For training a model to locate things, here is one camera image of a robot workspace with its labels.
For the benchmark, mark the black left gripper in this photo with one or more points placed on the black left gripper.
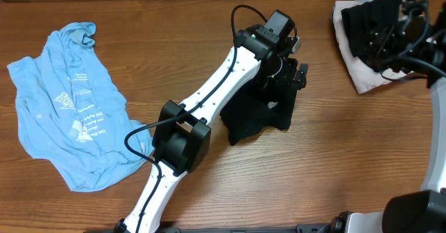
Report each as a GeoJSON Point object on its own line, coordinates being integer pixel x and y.
{"type": "Point", "coordinates": [300, 74]}

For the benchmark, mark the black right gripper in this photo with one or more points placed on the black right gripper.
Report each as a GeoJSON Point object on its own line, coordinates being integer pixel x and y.
{"type": "Point", "coordinates": [382, 37]}

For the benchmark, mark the black t-shirt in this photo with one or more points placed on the black t-shirt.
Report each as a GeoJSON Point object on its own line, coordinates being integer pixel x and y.
{"type": "Point", "coordinates": [254, 107]}

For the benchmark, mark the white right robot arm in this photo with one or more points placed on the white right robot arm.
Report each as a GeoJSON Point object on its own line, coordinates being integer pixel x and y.
{"type": "Point", "coordinates": [423, 211]}

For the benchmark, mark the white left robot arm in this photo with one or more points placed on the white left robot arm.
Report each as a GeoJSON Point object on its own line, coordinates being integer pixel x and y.
{"type": "Point", "coordinates": [183, 130]}

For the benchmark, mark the folded black garment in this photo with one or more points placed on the folded black garment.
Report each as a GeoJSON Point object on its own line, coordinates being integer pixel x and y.
{"type": "Point", "coordinates": [368, 18]}

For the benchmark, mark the folded beige garment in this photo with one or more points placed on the folded beige garment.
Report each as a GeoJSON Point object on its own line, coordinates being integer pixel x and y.
{"type": "Point", "coordinates": [363, 77]}

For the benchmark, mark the light blue t-shirt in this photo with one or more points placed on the light blue t-shirt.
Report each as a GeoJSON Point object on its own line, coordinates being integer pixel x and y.
{"type": "Point", "coordinates": [70, 113]}

